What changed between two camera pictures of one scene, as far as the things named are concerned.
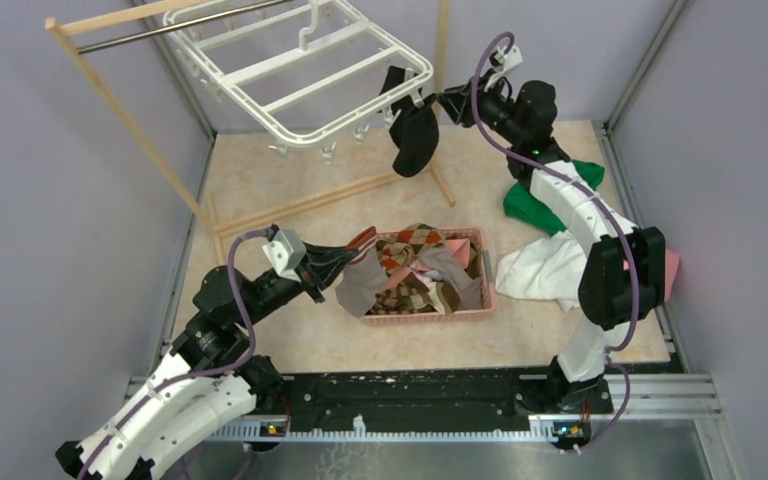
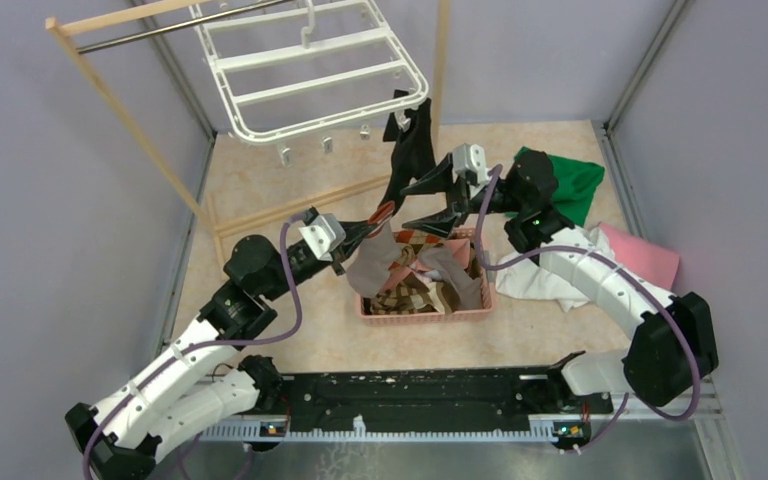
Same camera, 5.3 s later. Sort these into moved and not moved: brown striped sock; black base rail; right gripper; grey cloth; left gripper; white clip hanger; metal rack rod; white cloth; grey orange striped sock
Moved: grey orange striped sock; right gripper; left gripper; white clip hanger
Not moved: brown striped sock; black base rail; metal rack rod; white cloth; grey cloth
